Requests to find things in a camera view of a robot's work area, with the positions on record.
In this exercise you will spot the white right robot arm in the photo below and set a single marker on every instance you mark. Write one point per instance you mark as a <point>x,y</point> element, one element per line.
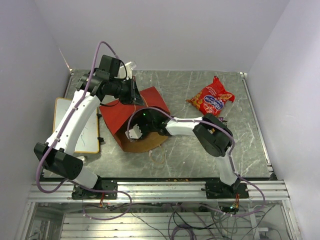
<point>213,135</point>

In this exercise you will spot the aluminium front frame rail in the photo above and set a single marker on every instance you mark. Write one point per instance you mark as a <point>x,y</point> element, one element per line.
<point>153,192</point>

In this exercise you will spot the aluminium table edge rail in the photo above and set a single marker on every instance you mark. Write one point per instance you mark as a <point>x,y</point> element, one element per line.
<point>265,152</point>

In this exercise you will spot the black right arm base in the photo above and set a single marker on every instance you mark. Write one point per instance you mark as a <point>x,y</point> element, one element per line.
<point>219,190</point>

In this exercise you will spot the red paper bag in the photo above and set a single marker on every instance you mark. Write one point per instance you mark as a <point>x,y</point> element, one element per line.
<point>116,117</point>

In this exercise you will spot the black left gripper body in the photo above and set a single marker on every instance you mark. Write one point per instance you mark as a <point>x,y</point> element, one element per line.
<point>127,91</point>

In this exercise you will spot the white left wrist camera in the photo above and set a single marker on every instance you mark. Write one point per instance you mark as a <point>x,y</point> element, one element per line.
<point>130,66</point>

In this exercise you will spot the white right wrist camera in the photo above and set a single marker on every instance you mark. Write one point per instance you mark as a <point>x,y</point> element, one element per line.
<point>135,132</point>

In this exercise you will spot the silver whiteboard eraser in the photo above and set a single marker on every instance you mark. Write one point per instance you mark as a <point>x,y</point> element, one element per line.
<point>83,159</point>

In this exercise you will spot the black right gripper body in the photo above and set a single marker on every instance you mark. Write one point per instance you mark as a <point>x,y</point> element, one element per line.
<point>145,128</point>

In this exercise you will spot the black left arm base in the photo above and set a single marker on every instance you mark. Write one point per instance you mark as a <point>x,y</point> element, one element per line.
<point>103,189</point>

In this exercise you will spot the small whiteboard yellow frame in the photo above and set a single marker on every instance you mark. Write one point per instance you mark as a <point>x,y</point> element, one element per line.
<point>87,142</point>

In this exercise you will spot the purple candy packet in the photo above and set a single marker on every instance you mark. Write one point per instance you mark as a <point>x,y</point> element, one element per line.
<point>222,119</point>

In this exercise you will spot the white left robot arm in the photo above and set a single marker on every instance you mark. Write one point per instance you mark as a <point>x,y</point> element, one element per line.
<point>113,78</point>

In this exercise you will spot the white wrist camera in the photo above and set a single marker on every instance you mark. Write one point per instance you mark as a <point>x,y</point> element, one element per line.
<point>130,66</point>
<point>135,132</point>

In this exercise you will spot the red cookie snack packet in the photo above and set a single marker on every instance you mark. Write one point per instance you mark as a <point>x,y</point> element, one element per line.
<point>212,98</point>

